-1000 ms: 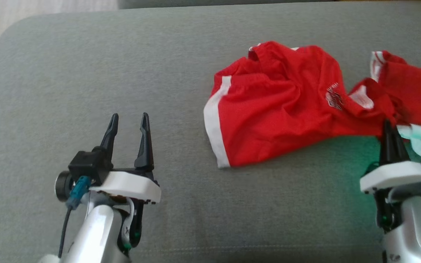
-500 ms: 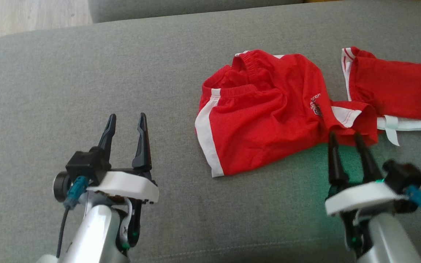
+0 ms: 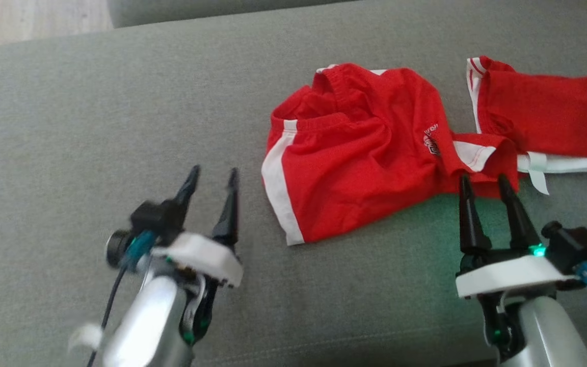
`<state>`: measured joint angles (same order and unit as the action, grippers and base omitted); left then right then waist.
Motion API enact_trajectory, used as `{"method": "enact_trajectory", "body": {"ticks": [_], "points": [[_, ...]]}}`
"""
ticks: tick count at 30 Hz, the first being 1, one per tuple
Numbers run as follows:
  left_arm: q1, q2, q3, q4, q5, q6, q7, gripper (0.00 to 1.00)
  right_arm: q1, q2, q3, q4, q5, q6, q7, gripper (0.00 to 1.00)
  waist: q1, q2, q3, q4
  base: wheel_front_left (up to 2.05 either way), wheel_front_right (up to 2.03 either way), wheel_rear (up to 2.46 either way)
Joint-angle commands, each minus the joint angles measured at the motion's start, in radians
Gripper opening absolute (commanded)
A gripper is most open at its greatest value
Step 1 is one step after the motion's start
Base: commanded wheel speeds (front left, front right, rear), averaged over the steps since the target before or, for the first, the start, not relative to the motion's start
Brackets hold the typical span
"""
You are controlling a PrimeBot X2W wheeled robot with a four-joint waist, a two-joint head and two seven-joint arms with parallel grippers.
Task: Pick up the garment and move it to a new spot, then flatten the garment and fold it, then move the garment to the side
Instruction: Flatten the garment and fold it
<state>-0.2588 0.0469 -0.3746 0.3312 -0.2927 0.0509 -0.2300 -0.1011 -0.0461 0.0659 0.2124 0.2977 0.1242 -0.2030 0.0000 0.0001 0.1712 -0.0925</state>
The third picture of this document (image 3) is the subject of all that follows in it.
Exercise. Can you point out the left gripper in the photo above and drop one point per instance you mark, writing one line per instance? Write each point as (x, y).
(202, 257)

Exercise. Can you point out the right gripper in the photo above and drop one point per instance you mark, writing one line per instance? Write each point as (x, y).
(507, 275)

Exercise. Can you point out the red jersey white sleeves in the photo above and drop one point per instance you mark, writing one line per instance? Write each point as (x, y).
(548, 112)

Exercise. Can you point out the red shorts white stripe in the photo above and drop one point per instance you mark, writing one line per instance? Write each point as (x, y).
(354, 168)

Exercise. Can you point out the grey sofa chaise cushion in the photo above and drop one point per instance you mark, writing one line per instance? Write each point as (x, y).
(95, 127)

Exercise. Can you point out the grey sofa seat cushion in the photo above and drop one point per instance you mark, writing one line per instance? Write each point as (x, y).
(196, 10)

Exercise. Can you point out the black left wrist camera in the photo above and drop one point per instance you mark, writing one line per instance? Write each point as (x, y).
(156, 219)

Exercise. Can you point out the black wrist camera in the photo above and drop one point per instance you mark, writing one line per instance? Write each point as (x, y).
(576, 247)
(156, 219)

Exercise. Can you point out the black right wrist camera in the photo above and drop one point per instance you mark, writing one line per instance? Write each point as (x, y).
(576, 247)

